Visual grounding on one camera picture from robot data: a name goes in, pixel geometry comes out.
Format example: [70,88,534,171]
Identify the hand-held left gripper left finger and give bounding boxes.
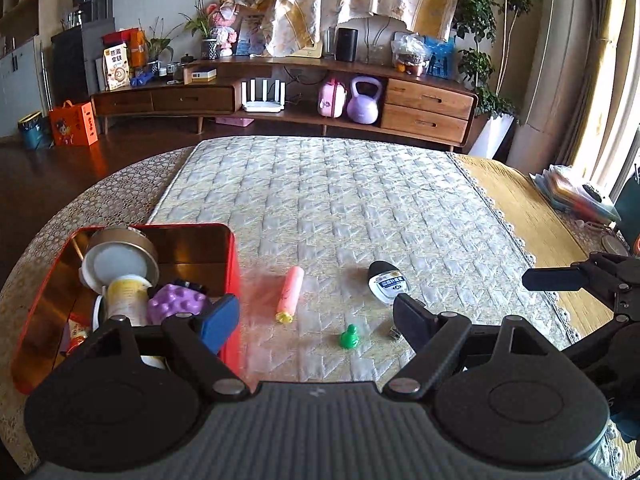
[67,294,250,403]

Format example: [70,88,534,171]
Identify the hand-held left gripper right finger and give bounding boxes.
[384,294,568,402]

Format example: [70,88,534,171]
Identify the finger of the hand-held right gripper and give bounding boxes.
[521,254,640,316]
[565,317,640,376]

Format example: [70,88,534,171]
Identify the purple bumpy massage ball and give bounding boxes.
[147,283,210,329]

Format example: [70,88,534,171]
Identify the red metal tin box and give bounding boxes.
[11,223,244,395]

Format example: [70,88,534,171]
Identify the small clear eye-drop bottle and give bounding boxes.
[367,259,409,306]

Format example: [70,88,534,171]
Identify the green pawn piece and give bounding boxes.
[338,323,362,350]

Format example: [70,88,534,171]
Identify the pink tube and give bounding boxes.
[274,265,305,325]

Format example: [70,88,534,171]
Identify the yellow mat with lace edge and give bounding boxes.
[446,152,632,342]

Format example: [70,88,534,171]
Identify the stack of books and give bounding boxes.
[529,163,622,227]

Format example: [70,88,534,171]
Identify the yellow white plastic bottle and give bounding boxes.
[102,274,154,329]

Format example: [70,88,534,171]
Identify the dark green container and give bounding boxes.
[613,174,640,247]

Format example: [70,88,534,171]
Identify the quilted pale mat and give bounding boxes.
[144,135,585,387]

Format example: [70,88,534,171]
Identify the white planter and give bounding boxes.
[466,111,516,161]

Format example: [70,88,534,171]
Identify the purple kettlebell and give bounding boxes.
[346,75,384,125]

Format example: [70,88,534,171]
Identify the white standing air conditioner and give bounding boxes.
[506,0,609,162]

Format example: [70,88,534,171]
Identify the wooden television cabinet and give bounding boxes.
[89,54,480,154]

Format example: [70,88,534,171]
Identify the yellowish curtain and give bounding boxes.
[569,0,640,187]

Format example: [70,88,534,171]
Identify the white router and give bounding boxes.
[241,78,287,114]

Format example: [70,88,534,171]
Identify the pink toy case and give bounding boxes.
[317,78,349,119]

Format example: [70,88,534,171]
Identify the orange gift bag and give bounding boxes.
[48,100,99,147]

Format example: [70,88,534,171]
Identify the blue box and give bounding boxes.
[425,35,457,80]

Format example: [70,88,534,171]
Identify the tall green potted tree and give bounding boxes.
[451,0,544,122]

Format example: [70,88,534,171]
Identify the clear plastic bag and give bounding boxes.
[390,32,432,77]

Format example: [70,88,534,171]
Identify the blue bucket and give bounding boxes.
[17,110,51,150]

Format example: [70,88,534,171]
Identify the yellow cereal box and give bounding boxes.
[102,45,134,92]

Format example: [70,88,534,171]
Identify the small potted plant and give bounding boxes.
[139,17,174,76]

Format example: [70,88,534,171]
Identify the black cylinder speaker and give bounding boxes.
[335,26,360,63]

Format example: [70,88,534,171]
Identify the potted plant in patterned pot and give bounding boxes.
[181,0,221,60]

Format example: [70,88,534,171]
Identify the orange box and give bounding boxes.
[128,29,149,69]

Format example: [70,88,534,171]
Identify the black cabinet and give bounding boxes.
[51,18,117,111]

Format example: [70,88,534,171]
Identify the pink doll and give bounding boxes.
[206,0,239,57]

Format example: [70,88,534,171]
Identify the white cupboards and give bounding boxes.
[0,37,49,139]

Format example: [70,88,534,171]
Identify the black drinks machine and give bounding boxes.
[72,0,115,24]

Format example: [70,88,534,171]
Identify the blue picture frame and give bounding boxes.
[234,12,266,56]

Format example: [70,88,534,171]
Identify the wooden wall shelf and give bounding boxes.
[0,0,42,47]

